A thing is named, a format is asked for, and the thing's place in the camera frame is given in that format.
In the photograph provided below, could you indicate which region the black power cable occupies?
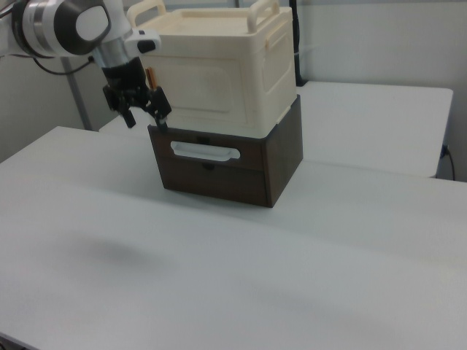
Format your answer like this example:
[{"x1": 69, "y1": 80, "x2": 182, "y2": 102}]
[{"x1": 441, "y1": 144, "x2": 457, "y2": 182}]

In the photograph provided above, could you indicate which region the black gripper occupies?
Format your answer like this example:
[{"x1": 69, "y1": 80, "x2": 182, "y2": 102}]
[{"x1": 100, "y1": 56, "x2": 172, "y2": 133}]

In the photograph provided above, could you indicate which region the cream cabinet door copper handle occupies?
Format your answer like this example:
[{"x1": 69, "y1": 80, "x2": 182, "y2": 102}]
[{"x1": 144, "y1": 54, "x2": 256, "y2": 127}]

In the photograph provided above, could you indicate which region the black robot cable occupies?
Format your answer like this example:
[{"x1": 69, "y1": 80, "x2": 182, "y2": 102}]
[{"x1": 31, "y1": 54, "x2": 93, "y2": 77}]

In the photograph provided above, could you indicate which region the cream plastic cabinet box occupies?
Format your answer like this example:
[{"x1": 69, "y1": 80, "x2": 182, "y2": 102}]
[{"x1": 126, "y1": 0, "x2": 297, "y2": 139}]

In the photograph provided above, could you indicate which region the dark brown wooden drawer chest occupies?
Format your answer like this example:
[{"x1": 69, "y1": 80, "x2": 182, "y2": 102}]
[{"x1": 147, "y1": 93, "x2": 305, "y2": 209}]

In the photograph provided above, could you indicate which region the black camera stand pole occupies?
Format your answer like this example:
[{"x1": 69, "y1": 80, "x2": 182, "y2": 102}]
[{"x1": 290, "y1": 0, "x2": 308, "y2": 88}]

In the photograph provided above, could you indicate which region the white drawer handle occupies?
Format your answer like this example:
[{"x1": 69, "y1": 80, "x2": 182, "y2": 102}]
[{"x1": 170, "y1": 140, "x2": 240, "y2": 162}]

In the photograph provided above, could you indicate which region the grey metal frame post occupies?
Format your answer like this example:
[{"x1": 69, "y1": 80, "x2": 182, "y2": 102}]
[{"x1": 60, "y1": 57, "x2": 93, "y2": 131}]

